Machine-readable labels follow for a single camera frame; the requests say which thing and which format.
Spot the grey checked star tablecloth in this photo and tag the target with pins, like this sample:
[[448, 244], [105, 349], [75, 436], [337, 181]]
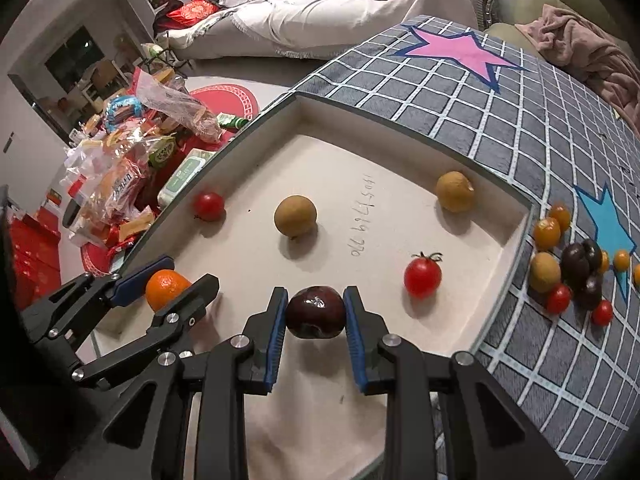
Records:
[[500, 135]]

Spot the red round mat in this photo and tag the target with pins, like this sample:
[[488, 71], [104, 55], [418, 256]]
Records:
[[235, 102]]

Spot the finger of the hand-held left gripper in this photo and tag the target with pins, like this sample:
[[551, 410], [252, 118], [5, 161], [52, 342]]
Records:
[[190, 305], [135, 285]]

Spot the red patterned cushion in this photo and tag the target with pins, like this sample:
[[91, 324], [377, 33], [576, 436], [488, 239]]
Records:
[[192, 11]]

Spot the red cherry tomato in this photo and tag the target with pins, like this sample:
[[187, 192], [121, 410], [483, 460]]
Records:
[[602, 312], [423, 275], [558, 298], [209, 206]]

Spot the orange mandarin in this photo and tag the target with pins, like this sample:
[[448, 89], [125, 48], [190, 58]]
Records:
[[167, 287]]

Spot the white cardboard tray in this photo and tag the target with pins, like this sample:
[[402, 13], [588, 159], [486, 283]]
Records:
[[350, 185]]

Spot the green wet wipes pack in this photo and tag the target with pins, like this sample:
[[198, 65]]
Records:
[[187, 175]]

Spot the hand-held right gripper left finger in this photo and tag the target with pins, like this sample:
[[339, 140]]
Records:
[[276, 340]]

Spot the small yellow kumquat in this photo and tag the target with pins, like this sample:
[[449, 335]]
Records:
[[546, 232], [637, 275], [621, 260], [605, 261], [561, 214]]

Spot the brown longan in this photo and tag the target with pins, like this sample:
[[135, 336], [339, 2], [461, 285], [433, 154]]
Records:
[[295, 216], [454, 191], [544, 271]]

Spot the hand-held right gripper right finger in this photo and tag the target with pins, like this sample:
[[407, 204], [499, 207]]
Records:
[[357, 340]]

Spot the pile of snack packets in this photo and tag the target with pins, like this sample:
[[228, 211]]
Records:
[[130, 160]]

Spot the dark purple plum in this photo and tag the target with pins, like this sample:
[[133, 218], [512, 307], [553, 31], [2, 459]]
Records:
[[591, 291], [594, 251], [315, 312], [574, 260]]

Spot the pink crumpled blanket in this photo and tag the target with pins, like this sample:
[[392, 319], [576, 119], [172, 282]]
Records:
[[585, 55]]

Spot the white covered sofa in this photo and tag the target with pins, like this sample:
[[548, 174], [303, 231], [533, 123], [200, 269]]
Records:
[[310, 25]]

